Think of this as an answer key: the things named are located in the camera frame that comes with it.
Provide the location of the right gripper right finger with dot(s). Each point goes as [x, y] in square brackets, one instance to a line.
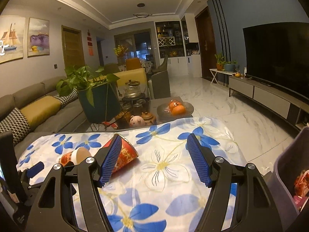
[254, 210]

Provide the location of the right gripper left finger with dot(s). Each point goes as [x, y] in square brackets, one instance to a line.
[91, 174]

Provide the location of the red gold paper cup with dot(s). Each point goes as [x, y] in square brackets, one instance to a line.
[127, 155]

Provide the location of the red snack wrapper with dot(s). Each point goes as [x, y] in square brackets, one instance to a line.
[301, 184]

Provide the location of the orange white paper cup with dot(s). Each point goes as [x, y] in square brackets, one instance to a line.
[74, 157]

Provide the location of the grey plastic trash bin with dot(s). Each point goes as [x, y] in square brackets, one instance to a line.
[286, 169]

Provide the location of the patterned black white cushion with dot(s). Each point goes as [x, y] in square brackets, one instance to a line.
[17, 123]

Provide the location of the yellow cushion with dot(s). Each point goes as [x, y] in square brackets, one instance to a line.
[39, 111]

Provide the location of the grey sectional sofa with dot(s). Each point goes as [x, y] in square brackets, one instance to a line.
[68, 119]

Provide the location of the floral blue white tablecloth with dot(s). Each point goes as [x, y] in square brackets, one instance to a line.
[158, 191]

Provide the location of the grey tv console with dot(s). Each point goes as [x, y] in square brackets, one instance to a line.
[291, 109]

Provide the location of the pink pig figurine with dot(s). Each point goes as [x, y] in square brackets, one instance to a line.
[137, 121]

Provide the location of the green potted plant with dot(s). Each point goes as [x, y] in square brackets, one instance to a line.
[97, 92]

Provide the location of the plate of oranges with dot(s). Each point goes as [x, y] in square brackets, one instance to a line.
[175, 109]

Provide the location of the glass teapot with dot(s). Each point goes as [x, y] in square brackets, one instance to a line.
[132, 89]

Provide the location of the white folding side table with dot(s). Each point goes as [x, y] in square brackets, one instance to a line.
[226, 75]

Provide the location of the wooden door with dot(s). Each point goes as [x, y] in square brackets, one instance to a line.
[72, 47]

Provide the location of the small potted plant orange pot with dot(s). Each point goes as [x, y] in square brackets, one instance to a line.
[220, 61]

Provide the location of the purple abstract painting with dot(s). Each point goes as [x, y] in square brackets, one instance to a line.
[38, 37]

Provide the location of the grey armchair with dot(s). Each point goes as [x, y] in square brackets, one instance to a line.
[158, 84]

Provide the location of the black flat television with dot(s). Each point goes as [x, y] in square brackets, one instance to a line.
[277, 53]

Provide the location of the sailboat painting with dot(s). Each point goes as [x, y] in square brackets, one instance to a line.
[12, 38]

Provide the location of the dark entrance door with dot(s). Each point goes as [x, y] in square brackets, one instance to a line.
[207, 45]

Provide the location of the display cabinet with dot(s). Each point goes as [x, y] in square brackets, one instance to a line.
[178, 39]

